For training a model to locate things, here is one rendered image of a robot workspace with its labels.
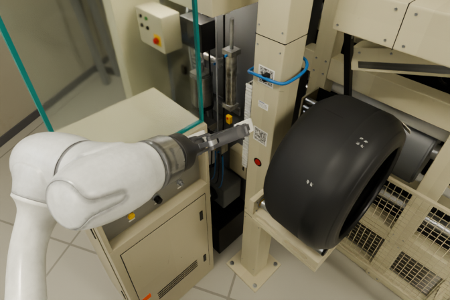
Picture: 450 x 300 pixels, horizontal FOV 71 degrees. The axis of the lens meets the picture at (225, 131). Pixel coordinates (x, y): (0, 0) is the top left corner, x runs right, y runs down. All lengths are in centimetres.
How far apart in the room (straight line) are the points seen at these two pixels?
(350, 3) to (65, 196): 105
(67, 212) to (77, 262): 212
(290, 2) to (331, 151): 47
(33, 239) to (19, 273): 5
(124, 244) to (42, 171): 94
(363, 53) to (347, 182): 59
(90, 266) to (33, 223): 193
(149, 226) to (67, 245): 127
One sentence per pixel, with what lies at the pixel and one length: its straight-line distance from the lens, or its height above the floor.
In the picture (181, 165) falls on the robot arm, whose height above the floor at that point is 171.
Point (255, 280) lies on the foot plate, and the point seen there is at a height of 1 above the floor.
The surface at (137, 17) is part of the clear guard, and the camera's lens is 99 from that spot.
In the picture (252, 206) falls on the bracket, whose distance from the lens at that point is 148.
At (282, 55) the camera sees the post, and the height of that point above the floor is 161.
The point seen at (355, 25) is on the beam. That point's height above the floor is 168.
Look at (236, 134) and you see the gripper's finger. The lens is 62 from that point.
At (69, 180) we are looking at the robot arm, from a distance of 45.
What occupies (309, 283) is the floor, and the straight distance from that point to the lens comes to 237.
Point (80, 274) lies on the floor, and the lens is 252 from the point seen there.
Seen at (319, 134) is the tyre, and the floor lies 144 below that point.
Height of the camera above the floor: 211
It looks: 41 degrees down
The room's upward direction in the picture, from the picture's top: straight up
